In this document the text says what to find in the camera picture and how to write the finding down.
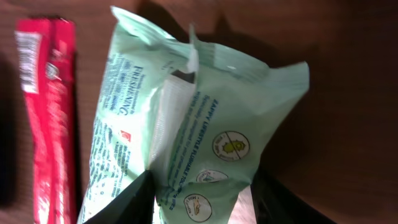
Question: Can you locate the red stick sachet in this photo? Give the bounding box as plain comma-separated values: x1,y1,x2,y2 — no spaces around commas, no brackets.
15,17,77,224

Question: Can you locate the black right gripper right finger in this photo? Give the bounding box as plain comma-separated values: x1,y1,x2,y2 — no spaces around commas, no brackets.
251,169,335,224

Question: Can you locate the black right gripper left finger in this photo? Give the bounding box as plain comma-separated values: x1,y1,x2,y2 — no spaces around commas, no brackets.
85,170,155,224

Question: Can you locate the mint green wipes pack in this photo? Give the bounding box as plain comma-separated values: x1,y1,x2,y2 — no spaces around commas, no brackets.
77,6,310,223

